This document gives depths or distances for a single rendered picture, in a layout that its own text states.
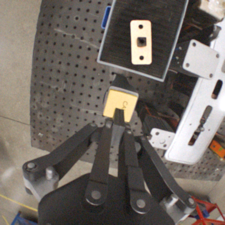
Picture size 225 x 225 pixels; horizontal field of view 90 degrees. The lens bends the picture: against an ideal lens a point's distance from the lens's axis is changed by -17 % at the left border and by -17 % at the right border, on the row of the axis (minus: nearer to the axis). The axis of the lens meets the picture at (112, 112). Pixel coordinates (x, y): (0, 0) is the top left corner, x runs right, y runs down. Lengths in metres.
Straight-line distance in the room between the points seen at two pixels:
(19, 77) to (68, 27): 1.21
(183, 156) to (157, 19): 0.51
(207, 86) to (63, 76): 0.69
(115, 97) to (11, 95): 1.82
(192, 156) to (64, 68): 0.77
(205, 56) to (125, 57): 0.21
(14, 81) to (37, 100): 1.05
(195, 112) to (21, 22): 1.86
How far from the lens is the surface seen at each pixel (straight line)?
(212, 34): 0.42
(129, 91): 0.30
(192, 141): 0.63
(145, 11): 0.30
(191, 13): 0.48
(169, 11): 0.31
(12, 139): 2.37
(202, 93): 0.53
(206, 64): 0.39
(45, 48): 0.85
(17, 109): 2.02
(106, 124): 0.16
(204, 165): 1.22
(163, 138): 0.46
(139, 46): 0.27
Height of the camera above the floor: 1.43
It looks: 70 degrees down
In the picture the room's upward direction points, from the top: 171 degrees counter-clockwise
